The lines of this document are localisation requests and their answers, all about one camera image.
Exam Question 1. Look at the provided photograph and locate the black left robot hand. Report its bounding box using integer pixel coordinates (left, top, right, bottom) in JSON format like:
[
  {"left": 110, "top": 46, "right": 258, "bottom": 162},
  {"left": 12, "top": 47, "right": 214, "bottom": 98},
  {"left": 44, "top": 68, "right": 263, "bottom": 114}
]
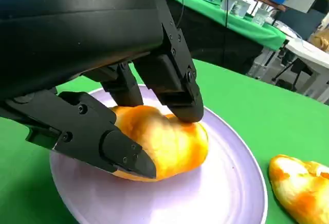
[{"left": 0, "top": 0, "right": 205, "bottom": 180}]

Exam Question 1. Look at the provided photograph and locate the orange white toy bread roll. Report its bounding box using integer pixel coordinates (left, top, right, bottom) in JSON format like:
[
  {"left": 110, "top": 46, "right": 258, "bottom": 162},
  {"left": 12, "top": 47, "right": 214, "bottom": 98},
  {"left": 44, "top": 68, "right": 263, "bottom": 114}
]
[
  {"left": 109, "top": 105, "right": 209, "bottom": 182},
  {"left": 268, "top": 154, "right": 329, "bottom": 224}
]

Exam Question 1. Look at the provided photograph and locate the green cloth covered desk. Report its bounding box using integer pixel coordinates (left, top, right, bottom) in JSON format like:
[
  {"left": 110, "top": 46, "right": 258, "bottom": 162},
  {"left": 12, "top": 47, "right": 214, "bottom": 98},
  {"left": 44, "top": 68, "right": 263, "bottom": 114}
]
[{"left": 150, "top": 0, "right": 287, "bottom": 51}]

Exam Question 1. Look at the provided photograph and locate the lilac plate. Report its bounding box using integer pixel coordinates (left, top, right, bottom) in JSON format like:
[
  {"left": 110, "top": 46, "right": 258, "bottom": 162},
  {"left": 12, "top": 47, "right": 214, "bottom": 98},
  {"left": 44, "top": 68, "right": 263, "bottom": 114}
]
[{"left": 49, "top": 84, "right": 268, "bottom": 224}]

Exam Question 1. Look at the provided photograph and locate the green table cloth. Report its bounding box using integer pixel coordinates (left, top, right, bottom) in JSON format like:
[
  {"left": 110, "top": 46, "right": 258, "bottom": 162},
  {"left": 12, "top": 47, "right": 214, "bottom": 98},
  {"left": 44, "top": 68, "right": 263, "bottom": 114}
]
[{"left": 0, "top": 59, "right": 329, "bottom": 224}]

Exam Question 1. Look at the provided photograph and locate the white desk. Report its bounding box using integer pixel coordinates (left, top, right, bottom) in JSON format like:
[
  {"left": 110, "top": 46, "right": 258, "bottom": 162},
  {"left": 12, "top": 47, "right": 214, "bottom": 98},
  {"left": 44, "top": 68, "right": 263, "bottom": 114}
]
[{"left": 277, "top": 32, "right": 329, "bottom": 104}]

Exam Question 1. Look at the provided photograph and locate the tan bag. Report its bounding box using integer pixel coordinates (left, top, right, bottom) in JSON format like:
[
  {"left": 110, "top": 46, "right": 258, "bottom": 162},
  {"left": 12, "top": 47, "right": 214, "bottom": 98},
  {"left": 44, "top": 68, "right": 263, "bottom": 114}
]
[{"left": 308, "top": 20, "right": 329, "bottom": 51}]

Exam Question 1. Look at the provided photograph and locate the thin black hanging cable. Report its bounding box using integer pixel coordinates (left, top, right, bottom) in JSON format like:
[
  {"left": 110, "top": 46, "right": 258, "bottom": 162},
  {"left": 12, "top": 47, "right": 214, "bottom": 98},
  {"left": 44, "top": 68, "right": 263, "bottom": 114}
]
[{"left": 169, "top": 0, "right": 186, "bottom": 29}]

